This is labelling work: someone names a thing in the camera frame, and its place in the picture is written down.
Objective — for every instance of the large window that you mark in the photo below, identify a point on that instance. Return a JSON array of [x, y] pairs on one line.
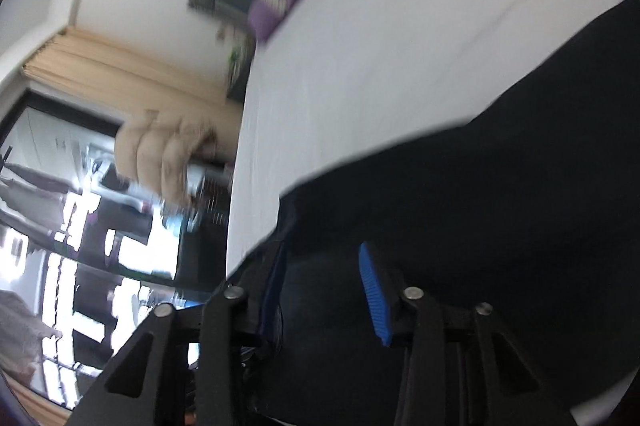
[[65, 281]]

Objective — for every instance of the beige curtain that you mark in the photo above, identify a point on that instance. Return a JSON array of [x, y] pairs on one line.
[[125, 70]]

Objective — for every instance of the white bed sheet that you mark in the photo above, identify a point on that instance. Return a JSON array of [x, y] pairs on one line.
[[390, 70]]

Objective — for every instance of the purple pillow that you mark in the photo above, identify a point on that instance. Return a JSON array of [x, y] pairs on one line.
[[277, 0]]

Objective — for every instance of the green plant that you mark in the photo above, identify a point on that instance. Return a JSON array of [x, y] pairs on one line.
[[237, 65]]

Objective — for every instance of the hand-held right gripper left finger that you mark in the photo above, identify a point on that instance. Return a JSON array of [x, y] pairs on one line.
[[274, 291]]

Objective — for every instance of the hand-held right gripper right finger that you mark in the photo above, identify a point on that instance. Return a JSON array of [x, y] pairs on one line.
[[375, 296]]

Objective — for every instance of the black pants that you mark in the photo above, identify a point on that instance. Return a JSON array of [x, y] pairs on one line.
[[475, 206]]

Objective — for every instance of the person's left hand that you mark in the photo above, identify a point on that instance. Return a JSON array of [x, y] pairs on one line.
[[150, 145]]

